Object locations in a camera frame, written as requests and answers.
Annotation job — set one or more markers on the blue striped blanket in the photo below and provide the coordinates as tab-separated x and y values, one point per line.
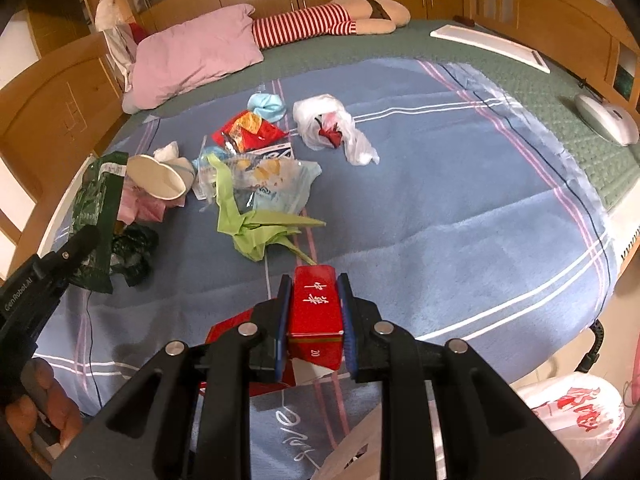
450	185

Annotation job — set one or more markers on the red striped plush doll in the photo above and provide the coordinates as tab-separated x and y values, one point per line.
300	22

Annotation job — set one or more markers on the flat white board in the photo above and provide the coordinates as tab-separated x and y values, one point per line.
490	45

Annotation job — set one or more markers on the white handheld appliance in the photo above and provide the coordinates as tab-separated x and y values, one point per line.
605	117

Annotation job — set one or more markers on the white red-printed plastic bag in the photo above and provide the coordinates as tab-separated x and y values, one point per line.
565	420

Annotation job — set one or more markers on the white cloth bundle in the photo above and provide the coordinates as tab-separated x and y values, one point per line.
112	35

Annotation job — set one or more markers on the person's left hand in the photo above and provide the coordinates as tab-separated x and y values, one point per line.
55	400

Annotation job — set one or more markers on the red cigarette box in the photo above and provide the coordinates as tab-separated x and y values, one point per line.
315	305

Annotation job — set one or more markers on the folded green paper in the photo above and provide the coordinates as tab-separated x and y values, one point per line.
245	235

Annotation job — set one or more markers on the green quilted bedspread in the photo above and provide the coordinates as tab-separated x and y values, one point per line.
525	90

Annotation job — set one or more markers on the pink pillow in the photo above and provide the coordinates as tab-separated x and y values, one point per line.
190	55

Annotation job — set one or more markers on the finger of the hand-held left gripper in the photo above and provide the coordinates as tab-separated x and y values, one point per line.
70	257

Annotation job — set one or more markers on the clear plastic bag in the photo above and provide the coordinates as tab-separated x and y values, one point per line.
280	180

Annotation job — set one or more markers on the red snack wrapper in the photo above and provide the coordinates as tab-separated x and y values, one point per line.
250	132

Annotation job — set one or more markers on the green snack bag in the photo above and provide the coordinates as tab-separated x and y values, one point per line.
95	195

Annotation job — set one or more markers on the dark green plastic bag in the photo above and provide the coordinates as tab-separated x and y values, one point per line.
135	250

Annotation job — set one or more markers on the wooden bed headboard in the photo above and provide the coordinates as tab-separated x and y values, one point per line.
50	110

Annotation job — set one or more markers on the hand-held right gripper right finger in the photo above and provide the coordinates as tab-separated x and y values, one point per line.
347	320

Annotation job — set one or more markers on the crumpled white tissue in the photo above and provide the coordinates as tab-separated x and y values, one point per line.
166	151

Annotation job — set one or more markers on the white paper cup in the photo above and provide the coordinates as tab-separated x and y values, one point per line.
155	175

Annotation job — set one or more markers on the crumpled white plastic bag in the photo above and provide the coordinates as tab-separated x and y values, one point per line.
320	120

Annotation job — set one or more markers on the white medicine box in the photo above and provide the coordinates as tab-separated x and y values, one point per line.
275	151

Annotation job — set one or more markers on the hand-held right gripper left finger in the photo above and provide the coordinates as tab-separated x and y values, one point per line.
282	310

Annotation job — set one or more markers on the pink plastic bag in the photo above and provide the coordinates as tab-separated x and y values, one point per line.
145	210

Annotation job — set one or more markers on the blue face mask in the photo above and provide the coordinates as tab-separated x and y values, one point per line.
265	105

